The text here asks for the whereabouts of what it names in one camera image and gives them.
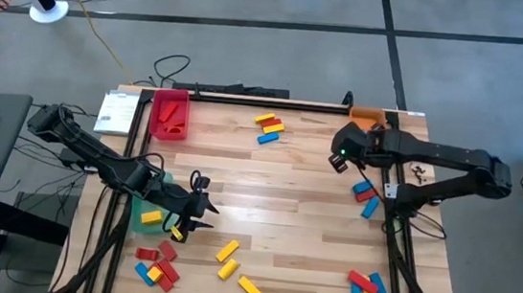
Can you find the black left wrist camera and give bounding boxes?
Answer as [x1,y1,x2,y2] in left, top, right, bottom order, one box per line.
[188,169,213,195]

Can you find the red plastic bin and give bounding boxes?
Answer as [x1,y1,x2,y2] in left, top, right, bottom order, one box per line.
[147,86,193,144]

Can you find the yellow floor cable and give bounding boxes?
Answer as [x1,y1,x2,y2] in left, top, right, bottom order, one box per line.
[35,0,143,86]

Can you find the white paper booklet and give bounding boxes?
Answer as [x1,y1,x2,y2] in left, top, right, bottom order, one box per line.
[92,87,142,138]

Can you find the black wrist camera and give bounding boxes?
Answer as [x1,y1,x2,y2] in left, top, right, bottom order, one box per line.
[327,152,352,176]
[188,169,213,195]

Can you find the pile of small screws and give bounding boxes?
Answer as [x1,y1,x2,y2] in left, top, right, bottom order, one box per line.
[408,163,429,186]

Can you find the black looped floor cable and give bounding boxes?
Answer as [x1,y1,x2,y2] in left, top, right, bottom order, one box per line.
[132,50,193,91]

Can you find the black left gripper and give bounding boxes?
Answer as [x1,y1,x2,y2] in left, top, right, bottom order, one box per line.
[161,188,222,236]

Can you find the orange plastic bin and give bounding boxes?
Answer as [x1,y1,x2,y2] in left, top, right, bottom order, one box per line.
[347,105,390,133]

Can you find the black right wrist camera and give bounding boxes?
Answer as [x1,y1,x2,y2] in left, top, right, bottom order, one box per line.
[327,152,352,176]

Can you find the teal plastic bin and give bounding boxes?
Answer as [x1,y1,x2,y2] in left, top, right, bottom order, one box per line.
[127,166,189,239]

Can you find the small yellow wooden block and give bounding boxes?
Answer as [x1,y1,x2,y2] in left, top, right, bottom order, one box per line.
[146,264,166,284]

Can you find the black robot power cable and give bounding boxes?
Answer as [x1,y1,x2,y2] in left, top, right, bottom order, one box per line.
[380,203,451,242]

